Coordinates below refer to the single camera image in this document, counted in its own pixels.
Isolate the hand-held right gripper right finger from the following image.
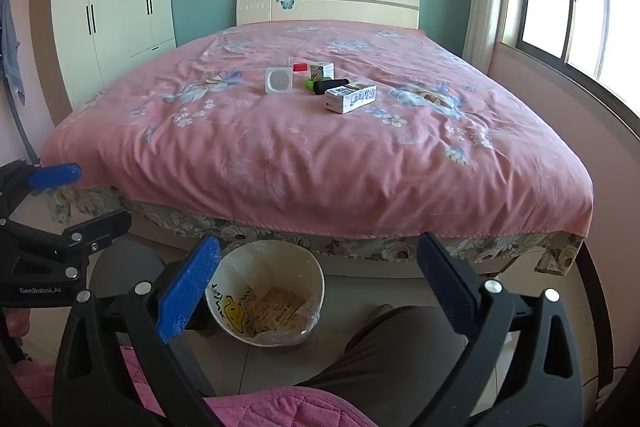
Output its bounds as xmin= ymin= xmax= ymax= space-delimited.
xmin=416 ymin=232 xmax=601 ymax=427

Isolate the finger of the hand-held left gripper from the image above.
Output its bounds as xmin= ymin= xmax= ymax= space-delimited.
xmin=0 ymin=161 xmax=82 ymax=220
xmin=0 ymin=208 xmax=132 ymax=280

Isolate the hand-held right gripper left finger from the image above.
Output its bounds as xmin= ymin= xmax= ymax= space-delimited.
xmin=52 ymin=234 xmax=236 ymax=427

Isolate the white trash bin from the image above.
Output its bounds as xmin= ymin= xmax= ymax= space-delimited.
xmin=205 ymin=239 xmax=326 ymax=348

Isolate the person's left hand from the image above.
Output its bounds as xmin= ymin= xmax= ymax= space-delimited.
xmin=2 ymin=307 xmax=32 ymax=338

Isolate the brown paper wrapper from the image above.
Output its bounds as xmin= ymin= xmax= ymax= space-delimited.
xmin=240 ymin=287 xmax=307 ymax=334

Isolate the person's grey trouser leg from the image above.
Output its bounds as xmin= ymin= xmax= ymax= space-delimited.
xmin=305 ymin=304 xmax=497 ymax=414

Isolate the brown floral bed sheet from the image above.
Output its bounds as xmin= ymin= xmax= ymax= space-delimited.
xmin=47 ymin=184 xmax=586 ymax=278

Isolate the blue hanging cloth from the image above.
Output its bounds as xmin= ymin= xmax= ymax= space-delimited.
xmin=0 ymin=0 xmax=27 ymax=108

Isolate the pink quilted cloth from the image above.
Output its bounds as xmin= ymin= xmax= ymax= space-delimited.
xmin=10 ymin=347 xmax=372 ymax=427

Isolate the pink floral blanket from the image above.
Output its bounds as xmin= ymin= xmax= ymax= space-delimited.
xmin=39 ymin=21 xmax=596 ymax=240

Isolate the white wardrobe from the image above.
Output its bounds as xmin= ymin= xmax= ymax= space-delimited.
xmin=50 ymin=0 xmax=177 ymax=112

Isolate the long white carton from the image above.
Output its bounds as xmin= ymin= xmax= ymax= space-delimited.
xmin=325 ymin=83 xmax=377 ymax=114

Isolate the white square plastic container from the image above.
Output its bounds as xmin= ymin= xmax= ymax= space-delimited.
xmin=263 ymin=67 xmax=294 ymax=96

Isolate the black cylinder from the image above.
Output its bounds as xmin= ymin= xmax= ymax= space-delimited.
xmin=313 ymin=78 xmax=350 ymax=96

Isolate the beige bed headboard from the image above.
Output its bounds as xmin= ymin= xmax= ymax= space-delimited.
xmin=236 ymin=0 xmax=421 ymax=30

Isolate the window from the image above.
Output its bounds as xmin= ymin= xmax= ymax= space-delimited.
xmin=502 ymin=0 xmax=640 ymax=120

